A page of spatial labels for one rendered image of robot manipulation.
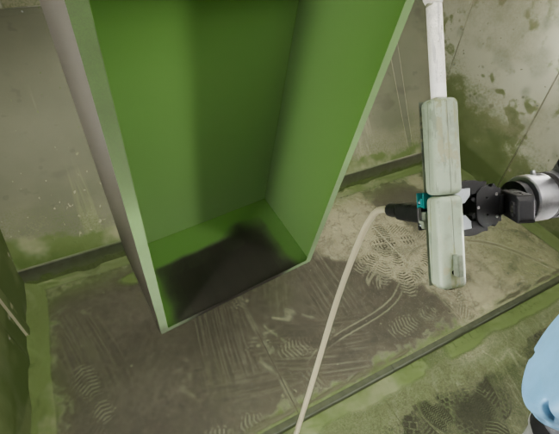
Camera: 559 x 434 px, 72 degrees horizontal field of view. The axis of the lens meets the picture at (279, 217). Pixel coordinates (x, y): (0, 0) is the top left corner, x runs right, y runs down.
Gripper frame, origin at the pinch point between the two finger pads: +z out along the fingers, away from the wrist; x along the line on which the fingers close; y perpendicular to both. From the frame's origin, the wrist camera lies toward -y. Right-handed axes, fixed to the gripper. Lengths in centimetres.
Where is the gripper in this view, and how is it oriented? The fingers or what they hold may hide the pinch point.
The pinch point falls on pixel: (429, 213)
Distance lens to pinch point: 71.1
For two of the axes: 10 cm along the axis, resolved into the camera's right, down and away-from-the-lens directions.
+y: -2.0, -1.0, 9.7
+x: -1.0, -9.9, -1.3
